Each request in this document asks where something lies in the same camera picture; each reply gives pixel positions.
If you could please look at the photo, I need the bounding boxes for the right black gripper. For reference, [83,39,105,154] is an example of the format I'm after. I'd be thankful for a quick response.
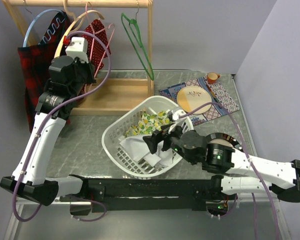
[142,120,197,165]

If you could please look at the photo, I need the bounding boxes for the white cloth garment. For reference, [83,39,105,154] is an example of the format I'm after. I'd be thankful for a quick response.
[119,135,174,167]

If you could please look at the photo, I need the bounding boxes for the lemon print garment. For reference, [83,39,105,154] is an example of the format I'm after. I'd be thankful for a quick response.
[124,111,171,138]

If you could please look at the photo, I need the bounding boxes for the pink wire hanger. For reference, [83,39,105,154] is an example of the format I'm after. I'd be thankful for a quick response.
[83,2,115,78]

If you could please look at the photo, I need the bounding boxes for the green plastic hanger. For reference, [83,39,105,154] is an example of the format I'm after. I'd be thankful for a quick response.
[121,0,155,81]

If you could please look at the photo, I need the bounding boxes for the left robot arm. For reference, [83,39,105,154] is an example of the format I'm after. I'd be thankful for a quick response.
[0,55,94,206]

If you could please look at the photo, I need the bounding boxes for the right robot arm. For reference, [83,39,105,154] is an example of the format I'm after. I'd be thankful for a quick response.
[142,126,300,203]

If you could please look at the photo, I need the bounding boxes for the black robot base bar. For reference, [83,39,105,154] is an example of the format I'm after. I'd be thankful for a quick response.
[60,176,236,213]

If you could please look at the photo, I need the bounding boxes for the red black plaid skirt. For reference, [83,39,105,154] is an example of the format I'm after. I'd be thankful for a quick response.
[17,11,71,132]

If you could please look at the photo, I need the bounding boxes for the light wooden hanger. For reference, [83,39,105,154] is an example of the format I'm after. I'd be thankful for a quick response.
[54,0,105,58]

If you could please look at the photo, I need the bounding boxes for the light blue hanger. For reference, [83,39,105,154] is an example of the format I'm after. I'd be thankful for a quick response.
[23,9,66,47]

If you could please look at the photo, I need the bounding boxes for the white laundry basket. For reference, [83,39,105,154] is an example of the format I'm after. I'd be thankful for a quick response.
[101,95,183,180]

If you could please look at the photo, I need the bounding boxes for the red polka dot garment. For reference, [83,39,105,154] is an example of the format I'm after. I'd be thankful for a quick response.
[82,19,109,75]

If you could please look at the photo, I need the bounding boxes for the wooden clothes rack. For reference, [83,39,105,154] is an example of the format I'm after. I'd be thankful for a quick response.
[3,0,154,116]

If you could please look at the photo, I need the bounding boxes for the beige floral plate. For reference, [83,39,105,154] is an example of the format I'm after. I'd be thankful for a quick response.
[176,85,212,113]

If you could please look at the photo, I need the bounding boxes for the dark rimmed plate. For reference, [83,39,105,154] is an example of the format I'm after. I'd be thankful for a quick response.
[206,132,243,152]

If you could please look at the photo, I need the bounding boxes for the green chopstick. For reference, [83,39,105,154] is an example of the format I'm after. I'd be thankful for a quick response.
[206,85,222,110]

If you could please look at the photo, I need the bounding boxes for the patterned placemat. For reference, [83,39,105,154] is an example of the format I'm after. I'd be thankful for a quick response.
[159,76,240,126]

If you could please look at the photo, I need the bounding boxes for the orange cup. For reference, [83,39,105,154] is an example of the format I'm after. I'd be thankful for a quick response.
[206,72,221,85]

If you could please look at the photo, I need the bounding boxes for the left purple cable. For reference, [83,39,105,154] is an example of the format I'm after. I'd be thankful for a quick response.
[11,31,113,223]

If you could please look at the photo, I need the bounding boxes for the purple cable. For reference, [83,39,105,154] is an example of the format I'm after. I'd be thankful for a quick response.
[11,31,113,223]
[178,100,283,240]

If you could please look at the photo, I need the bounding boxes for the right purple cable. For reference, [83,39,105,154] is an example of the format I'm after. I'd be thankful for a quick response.
[178,100,283,240]

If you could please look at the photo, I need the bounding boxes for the aluminium rail frame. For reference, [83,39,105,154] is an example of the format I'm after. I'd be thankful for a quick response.
[3,182,73,240]

